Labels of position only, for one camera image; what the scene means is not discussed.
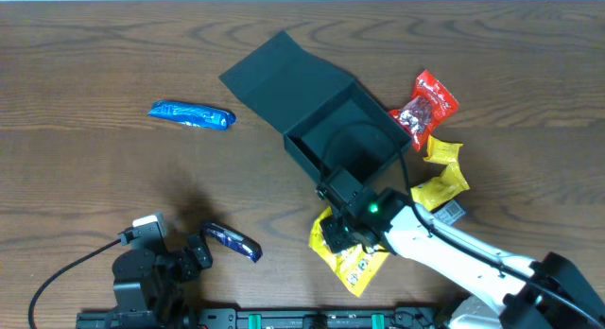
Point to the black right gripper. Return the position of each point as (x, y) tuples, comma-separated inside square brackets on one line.
[(331, 224)]

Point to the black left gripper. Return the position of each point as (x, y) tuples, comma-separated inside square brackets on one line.
[(195, 253)]

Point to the yellow Hacks sweets bag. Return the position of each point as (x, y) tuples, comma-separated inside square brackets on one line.
[(354, 267)]

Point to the yellow double snack packet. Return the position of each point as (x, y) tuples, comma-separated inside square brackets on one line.
[(451, 181)]

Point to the small blue barcode packet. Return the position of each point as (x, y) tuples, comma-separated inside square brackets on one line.
[(450, 212)]

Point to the red Hacks sweets bag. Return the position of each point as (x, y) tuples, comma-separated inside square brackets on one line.
[(430, 105)]

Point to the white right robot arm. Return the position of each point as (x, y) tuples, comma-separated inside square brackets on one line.
[(521, 291)]

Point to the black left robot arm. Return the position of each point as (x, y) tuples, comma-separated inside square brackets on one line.
[(148, 287)]

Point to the dark blue chocolate bar wrapper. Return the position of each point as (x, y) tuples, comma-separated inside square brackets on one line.
[(233, 240)]

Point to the dark green open gift box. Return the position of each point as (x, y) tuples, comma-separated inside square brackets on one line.
[(327, 118)]

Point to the light blue snack packet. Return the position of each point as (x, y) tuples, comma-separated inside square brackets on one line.
[(192, 115)]

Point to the black mounting rail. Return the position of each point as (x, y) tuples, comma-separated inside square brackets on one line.
[(229, 318)]

